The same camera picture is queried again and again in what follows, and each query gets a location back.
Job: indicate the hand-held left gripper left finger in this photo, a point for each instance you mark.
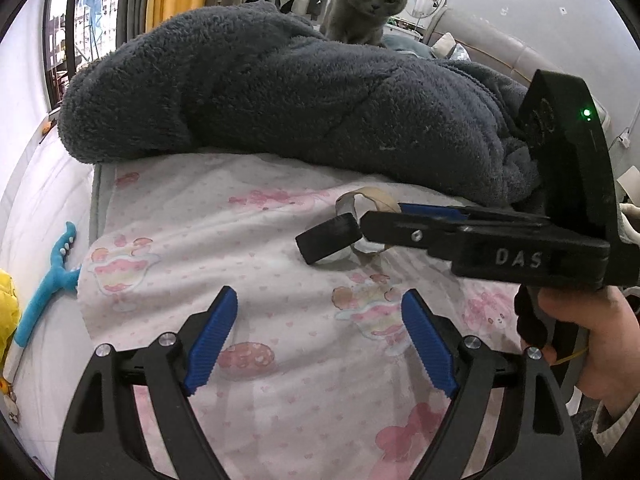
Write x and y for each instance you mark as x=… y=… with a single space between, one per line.
x=212 y=340

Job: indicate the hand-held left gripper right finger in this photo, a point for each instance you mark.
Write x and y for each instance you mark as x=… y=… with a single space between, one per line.
x=430 y=345

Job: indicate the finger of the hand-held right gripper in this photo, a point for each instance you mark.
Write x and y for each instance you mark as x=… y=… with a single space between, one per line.
x=405 y=235
x=435 y=211

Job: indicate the yellow cloth item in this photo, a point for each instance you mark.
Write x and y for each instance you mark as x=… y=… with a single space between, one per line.
x=6 y=315

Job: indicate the person's right hand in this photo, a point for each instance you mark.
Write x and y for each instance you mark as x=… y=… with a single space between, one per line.
x=610 y=345

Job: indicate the pink printed bed sheet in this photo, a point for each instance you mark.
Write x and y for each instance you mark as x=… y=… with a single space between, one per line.
x=280 y=320

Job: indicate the grey-blue pillow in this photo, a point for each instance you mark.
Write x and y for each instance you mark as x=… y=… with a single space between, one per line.
x=405 y=45

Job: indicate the beige padded headboard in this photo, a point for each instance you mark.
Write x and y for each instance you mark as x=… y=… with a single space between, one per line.
x=495 y=45

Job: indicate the blue cat brush toy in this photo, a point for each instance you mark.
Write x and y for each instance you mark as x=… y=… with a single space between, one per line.
x=47 y=285

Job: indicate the dark grey fleece blanket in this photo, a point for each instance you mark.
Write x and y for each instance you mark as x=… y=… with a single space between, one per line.
x=250 y=85

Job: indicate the grey cat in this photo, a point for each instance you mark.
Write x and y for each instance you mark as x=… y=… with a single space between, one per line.
x=367 y=5

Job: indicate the white quilted mattress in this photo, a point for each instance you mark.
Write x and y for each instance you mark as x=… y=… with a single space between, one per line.
x=35 y=200

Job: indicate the window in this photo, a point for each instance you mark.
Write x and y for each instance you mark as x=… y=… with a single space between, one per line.
x=75 y=35

